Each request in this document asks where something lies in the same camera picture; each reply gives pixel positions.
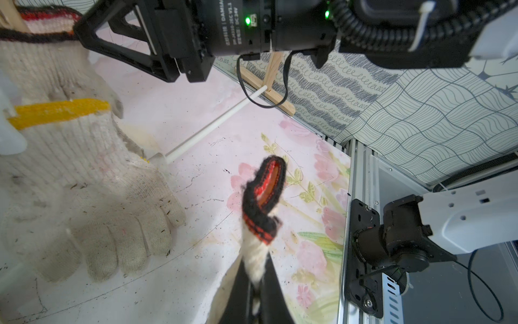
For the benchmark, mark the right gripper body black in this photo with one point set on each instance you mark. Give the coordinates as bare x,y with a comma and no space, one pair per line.
189,35

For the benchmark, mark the orange clothes peg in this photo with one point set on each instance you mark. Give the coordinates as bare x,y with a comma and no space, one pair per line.
10,17

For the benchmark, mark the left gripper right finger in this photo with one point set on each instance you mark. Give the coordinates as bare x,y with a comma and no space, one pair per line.
273,309

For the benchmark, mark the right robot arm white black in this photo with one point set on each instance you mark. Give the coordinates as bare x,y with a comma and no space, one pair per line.
432,112

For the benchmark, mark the white clothes peg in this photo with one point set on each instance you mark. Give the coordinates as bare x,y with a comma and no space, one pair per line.
12,141

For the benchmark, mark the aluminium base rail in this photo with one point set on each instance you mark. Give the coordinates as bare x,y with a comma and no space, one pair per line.
365,186

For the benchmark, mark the beige knit gloves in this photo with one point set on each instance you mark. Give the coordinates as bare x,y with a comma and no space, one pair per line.
260,226

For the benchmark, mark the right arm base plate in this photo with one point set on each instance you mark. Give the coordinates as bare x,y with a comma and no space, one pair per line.
363,286

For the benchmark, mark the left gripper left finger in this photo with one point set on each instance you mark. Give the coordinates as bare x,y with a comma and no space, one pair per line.
239,306

